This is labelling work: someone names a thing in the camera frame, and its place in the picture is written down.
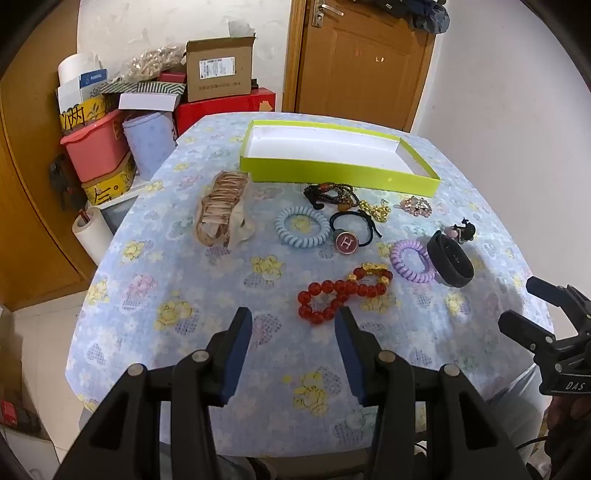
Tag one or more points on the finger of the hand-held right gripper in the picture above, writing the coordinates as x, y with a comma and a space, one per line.
554, 295
521, 325

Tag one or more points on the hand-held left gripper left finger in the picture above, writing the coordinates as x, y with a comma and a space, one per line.
238, 353

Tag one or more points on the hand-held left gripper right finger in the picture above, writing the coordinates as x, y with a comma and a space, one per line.
348, 357

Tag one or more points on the black smart band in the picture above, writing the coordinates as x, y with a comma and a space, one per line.
455, 272

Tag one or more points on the small black figure hair clip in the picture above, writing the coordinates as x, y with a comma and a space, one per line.
461, 230

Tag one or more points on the gold beige hair claw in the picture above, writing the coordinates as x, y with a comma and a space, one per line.
219, 207

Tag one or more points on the pink rhinestone brooch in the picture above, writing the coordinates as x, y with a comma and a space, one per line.
415, 206

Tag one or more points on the lime green shallow box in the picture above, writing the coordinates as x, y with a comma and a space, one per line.
323, 168

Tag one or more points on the person's right hand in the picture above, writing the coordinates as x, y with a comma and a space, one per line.
570, 415

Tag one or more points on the person's grey pants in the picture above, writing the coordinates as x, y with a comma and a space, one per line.
521, 406

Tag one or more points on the white paper roll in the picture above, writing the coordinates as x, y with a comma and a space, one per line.
76, 67
94, 237

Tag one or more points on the white plastic storage bin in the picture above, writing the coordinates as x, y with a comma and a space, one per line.
122, 207

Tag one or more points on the yellow patterned box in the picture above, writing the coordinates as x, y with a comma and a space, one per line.
81, 115
108, 189

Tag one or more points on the light blue fabric bin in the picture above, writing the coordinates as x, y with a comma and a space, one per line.
147, 143

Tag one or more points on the small red object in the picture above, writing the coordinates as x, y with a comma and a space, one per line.
8, 413

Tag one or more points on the dark object on cabinet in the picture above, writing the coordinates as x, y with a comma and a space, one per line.
64, 182

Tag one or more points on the large red gift box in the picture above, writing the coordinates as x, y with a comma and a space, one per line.
217, 108

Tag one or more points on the pink plastic basket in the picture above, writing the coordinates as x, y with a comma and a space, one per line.
97, 147

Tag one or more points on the white box lid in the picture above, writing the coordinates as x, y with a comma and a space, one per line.
147, 101

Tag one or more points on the green striped flat box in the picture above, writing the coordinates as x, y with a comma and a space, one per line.
138, 87

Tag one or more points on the small red box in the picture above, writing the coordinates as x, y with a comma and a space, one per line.
173, 77

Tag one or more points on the open cardboard box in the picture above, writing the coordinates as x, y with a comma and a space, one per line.
217, 69

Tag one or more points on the wooden door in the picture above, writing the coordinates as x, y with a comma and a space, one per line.
360, 69

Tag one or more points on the bag of gold ornaments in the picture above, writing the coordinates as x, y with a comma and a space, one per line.
150, 62

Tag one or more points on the white and blue carton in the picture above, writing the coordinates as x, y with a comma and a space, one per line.
81, 90

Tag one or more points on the dark hanging clothes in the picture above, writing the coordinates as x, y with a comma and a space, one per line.
427, 16

